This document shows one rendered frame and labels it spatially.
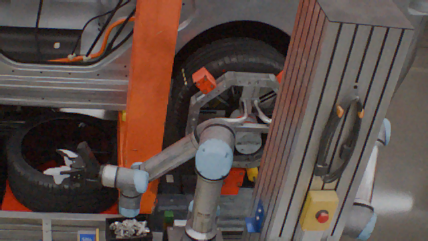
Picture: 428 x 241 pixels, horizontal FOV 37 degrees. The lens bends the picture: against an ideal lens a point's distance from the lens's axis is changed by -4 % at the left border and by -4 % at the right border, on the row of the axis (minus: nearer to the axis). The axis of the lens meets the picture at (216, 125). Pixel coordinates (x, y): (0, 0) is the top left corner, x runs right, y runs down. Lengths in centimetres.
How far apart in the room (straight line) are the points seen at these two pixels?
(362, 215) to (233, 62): 101
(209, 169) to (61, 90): 141
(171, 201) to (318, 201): 156
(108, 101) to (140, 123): 60
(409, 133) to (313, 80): 351
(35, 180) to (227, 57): 114
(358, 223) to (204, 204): 69
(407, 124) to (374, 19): 361
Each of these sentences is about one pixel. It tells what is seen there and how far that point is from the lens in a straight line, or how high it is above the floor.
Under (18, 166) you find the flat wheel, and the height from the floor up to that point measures 50.
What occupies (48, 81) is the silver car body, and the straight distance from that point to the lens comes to 333.
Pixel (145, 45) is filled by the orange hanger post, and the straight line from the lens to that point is 262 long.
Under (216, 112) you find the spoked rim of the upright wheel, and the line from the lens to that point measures 333.
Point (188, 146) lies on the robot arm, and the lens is 227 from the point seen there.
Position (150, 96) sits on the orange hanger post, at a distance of 274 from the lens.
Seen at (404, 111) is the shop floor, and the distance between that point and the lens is 549.
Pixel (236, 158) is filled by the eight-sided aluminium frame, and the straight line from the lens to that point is 344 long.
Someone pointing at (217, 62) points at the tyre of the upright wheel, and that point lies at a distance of 317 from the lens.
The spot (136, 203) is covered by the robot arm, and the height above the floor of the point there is 114.
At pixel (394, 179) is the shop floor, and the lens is 469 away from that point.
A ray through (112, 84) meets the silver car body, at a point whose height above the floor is 91.
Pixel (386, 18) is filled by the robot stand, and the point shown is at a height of 203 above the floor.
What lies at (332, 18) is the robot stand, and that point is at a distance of 169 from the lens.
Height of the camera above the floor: 272
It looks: 35 degrees down
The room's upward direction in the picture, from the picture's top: 11 degrees clockwise
